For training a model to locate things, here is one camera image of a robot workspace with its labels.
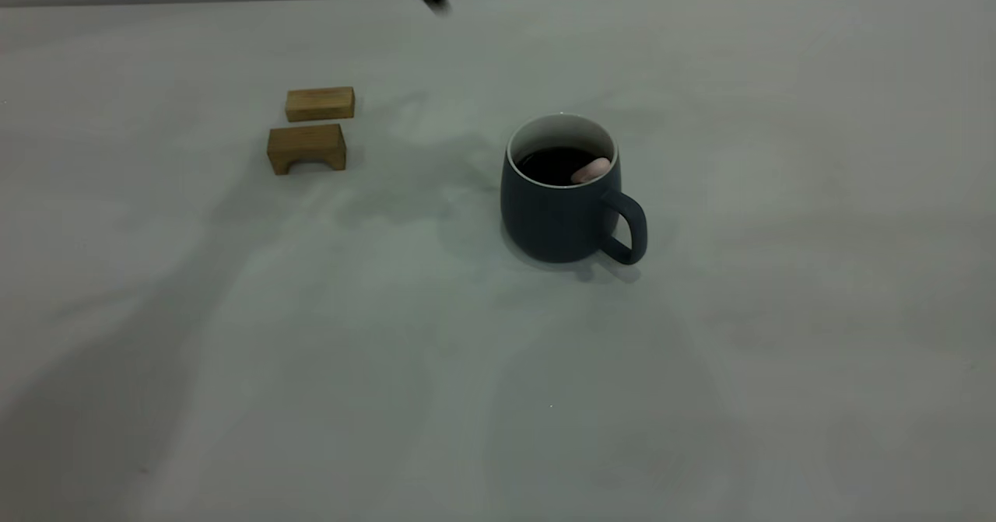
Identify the arched wooden block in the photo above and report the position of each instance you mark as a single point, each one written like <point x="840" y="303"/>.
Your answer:
<point x="307" y="142"/>

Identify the dark grey coffee mug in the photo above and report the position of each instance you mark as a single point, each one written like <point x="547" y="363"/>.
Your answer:
<point x="556" y="218"/>

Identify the flat rectangular wooden block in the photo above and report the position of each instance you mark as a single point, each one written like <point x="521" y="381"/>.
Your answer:
<point x="319" y="104"/>

